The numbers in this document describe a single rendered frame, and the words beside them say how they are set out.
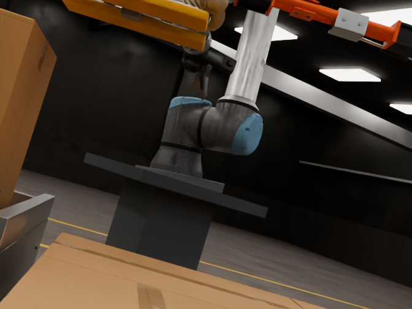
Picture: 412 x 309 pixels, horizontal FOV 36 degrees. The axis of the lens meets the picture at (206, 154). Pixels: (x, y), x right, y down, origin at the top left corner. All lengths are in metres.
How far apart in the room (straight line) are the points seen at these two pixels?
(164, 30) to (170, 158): 0.80
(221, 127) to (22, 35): 1.06
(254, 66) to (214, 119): 0.23
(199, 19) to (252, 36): 0.98
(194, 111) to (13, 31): 1.09
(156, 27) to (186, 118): 0.78
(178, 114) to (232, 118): 0.20
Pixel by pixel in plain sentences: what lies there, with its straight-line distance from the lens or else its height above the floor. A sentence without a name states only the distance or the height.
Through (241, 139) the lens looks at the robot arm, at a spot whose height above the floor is 0.94.
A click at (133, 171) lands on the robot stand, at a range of 1.97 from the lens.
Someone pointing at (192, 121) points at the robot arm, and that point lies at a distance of 2.17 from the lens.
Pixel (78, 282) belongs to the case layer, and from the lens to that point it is 1.03.
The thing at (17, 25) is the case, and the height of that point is 0.93.
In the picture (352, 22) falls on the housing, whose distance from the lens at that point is 1.42.
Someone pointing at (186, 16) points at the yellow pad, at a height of 1.06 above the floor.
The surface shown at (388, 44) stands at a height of 1.17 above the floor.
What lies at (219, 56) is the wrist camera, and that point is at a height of 1.14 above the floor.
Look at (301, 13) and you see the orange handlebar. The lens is 1.43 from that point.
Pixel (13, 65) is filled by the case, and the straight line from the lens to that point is 1.20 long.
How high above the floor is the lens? 0.74
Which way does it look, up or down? 3 degrees up
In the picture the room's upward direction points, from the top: 17 degrees clockwise
